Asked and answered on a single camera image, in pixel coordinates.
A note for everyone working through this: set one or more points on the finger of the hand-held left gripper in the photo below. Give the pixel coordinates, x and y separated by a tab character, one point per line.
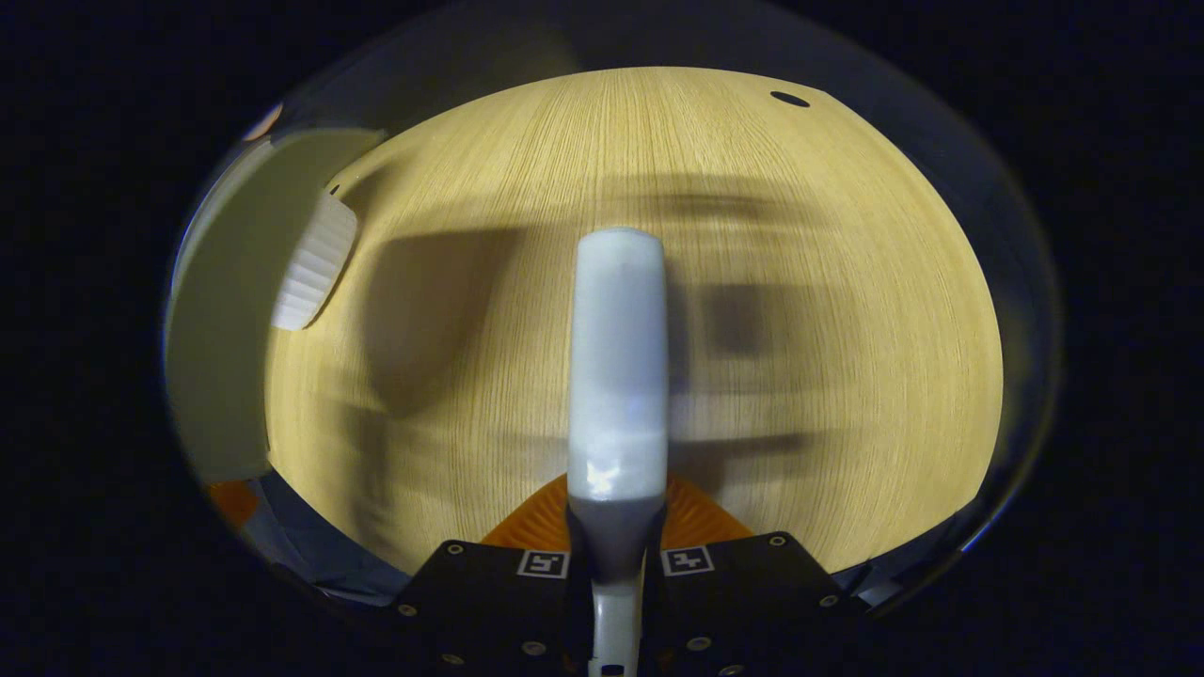
235	503

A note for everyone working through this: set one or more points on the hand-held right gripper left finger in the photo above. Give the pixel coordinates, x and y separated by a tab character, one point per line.
489	611

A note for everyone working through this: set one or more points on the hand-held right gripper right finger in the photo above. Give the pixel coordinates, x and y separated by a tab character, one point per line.
743	611

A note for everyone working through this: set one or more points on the translucent grey dustpan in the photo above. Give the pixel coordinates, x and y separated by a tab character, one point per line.
235	329

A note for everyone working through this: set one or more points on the white ribbed garbage bin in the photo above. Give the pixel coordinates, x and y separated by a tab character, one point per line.
315	263

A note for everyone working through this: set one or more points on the small grey broom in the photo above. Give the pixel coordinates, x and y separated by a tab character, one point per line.
616	357

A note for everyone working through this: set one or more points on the wooden desktop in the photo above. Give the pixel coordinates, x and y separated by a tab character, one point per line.
800	423

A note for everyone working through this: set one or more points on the blue cloth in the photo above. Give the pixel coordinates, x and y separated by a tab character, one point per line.
320	555

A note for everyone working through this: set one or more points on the round black desk grommet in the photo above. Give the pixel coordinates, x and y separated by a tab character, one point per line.
790	99

